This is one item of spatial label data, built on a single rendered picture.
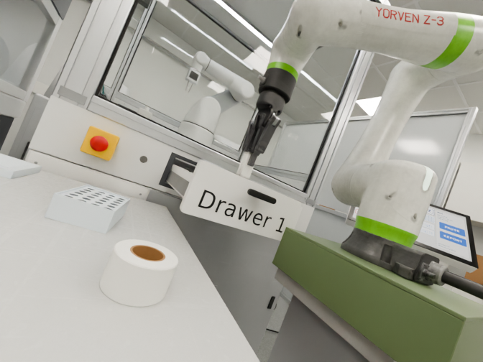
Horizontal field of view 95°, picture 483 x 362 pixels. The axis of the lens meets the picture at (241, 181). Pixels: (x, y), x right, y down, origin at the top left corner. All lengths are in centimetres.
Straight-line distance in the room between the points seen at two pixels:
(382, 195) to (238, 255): 58
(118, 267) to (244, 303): 86
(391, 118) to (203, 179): 60
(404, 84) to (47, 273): 91
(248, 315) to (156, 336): 90
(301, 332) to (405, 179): 41
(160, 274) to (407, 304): 35
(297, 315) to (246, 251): 40
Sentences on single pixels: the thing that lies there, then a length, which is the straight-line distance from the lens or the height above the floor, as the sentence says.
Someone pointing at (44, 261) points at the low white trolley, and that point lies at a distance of 32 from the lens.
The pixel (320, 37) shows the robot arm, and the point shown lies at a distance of 60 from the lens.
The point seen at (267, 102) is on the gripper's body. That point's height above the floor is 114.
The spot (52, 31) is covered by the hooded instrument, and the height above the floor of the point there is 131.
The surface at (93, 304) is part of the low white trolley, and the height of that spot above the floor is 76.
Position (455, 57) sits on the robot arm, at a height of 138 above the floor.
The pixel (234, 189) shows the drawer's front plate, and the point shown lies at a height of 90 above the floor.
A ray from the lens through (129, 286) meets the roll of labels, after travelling 26.
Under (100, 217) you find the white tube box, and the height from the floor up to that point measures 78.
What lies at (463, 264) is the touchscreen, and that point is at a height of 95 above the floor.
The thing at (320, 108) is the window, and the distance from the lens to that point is 110.
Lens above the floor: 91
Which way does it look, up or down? 2 degrees up
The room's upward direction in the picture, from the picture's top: 22 degrees clockwise
